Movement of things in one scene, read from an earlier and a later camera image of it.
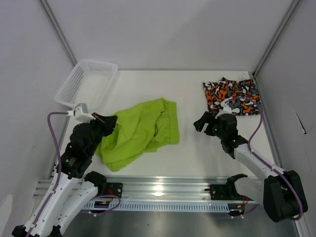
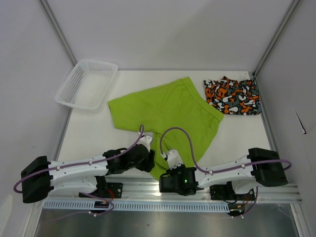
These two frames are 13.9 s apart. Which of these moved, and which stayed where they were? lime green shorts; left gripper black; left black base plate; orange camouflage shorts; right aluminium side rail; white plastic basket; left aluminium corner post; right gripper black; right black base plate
Moved: left gripper black; right gripper black; lime green shorts
Stayed: orange camouflage shorts; right aluminium side rail; left aluminium corner post; white plastic basket; right black base plate; left black base plate
